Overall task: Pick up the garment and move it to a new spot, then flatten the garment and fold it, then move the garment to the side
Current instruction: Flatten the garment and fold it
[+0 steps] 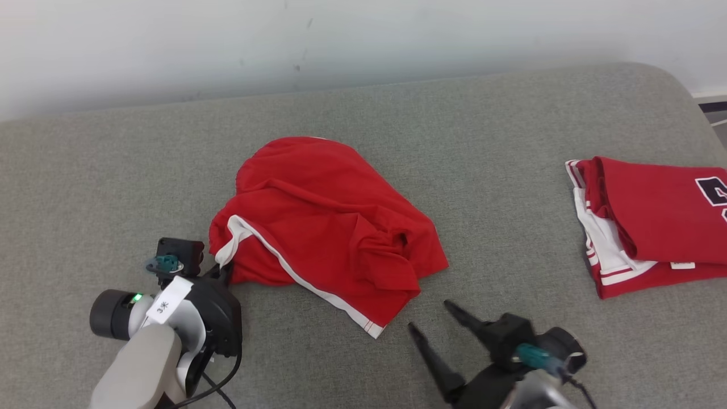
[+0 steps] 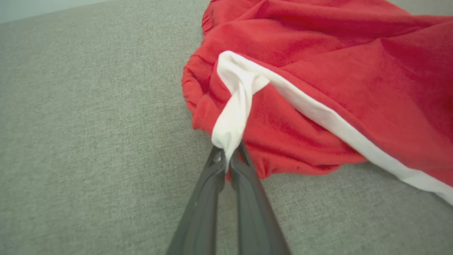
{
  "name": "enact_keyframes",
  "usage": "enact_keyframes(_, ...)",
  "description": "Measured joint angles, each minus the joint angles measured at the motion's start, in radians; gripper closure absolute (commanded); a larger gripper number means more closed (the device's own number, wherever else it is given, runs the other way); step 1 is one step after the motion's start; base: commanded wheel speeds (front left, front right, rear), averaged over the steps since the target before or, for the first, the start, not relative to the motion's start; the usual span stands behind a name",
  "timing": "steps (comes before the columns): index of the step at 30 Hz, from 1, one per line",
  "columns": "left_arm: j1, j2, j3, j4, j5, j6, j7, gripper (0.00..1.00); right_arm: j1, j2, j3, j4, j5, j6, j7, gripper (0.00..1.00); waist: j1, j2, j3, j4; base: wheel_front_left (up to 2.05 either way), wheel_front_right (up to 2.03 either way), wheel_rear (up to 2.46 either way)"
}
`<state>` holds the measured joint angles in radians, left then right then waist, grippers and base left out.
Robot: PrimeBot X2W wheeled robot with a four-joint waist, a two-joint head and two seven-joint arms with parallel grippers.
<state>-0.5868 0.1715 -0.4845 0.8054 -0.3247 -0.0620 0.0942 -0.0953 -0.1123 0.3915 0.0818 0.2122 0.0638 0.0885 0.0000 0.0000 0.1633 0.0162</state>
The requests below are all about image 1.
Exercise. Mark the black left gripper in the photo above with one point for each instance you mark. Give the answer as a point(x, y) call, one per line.
point(224, 318)

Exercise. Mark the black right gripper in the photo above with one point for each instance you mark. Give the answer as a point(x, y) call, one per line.
point(485, 389)

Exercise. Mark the red shorts with white stripe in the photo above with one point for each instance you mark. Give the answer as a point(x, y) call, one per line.
point(318, 216)

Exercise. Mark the red and white jersey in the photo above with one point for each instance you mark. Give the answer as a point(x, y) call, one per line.
point(653, 216)

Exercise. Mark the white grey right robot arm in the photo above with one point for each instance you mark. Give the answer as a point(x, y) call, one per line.
point(539, 395)

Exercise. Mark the teal left wrist plug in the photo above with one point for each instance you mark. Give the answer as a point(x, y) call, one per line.
point(166, 263)

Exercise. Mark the teal wrist plug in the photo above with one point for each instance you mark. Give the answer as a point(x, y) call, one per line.
point(166, 263)
point(537, 357)

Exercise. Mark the teal right wrist plug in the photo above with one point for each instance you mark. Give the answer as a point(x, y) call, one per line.
point(537, 357)

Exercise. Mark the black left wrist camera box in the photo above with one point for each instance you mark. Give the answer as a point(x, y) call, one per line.
point(184, 250)

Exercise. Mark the dark wall baseboard strip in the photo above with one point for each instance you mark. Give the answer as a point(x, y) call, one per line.
point(713, 107)

